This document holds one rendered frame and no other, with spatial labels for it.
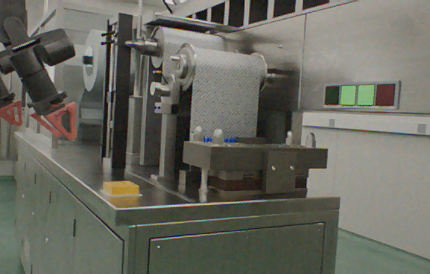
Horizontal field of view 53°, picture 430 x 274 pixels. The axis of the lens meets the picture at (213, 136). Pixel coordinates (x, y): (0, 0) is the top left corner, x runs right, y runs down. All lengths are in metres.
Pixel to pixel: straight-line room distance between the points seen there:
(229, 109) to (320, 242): 0.47
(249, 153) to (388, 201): 3.06
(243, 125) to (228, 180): 0.28
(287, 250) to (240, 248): 0.15
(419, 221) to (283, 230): 2.85
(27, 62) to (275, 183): 0.68
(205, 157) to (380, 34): 0.54
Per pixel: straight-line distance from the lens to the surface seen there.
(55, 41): 0.99
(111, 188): 1.07
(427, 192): 3.90
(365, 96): 1.18
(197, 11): 2.07
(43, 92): 0.97
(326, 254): 1.31
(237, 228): 1.09
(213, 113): 1.31
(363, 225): 4.34
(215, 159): 1.09
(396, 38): 1.16
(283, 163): 1.19
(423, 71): 1.10
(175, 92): 1.33
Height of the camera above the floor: 1.11
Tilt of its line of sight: 3 degrees down
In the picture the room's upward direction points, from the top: 4 degrees clockwise
